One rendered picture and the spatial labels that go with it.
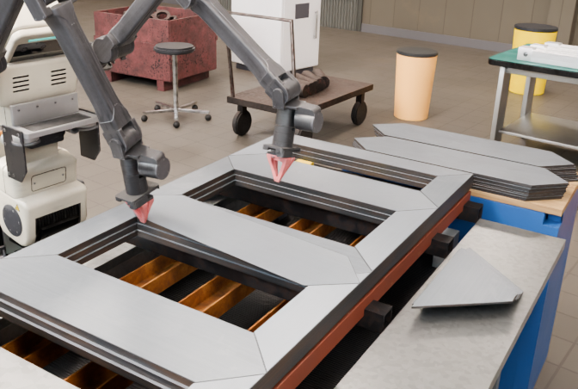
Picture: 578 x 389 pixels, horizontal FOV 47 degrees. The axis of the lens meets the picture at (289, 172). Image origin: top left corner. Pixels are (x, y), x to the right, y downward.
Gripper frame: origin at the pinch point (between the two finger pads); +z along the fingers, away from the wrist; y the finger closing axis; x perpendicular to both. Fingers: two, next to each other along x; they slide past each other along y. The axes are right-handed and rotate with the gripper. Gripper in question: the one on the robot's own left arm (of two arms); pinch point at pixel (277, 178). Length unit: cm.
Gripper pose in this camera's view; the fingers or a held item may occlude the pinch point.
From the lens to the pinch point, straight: 184.1
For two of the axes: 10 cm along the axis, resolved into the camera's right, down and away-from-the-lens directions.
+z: -1.5, 9.8, 1.4
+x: -8.5, -2.0, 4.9
